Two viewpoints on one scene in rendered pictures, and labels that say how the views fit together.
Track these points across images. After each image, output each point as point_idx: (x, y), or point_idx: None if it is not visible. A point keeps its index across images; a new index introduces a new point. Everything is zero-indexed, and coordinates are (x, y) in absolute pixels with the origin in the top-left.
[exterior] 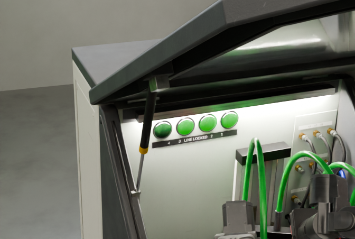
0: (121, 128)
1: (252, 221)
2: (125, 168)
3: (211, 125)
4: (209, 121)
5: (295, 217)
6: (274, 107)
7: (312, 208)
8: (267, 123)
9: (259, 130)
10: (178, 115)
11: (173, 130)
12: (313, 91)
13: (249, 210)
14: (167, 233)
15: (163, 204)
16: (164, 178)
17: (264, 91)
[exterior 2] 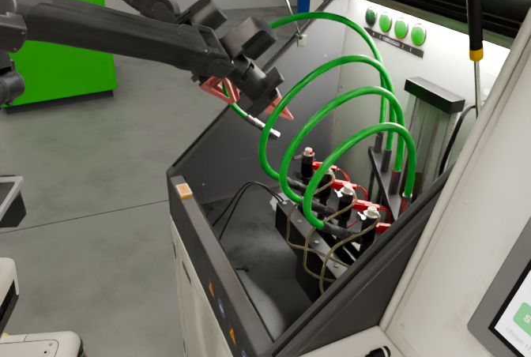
0: None
1: (201, 15)
2: (311, 19)
3: (400, 30)
4: (399, 24)
5: (269, 72)
6: (465, 43)
7: (278, 73)
8: (453, 62)
9: (444, 67)
10: (371, 0)
11: (378, 22)
12: (498, 34)
13: (206, 8)
14: (359, 127)
15: (361, 96)
16: (366, 69)
17: (457, 15)
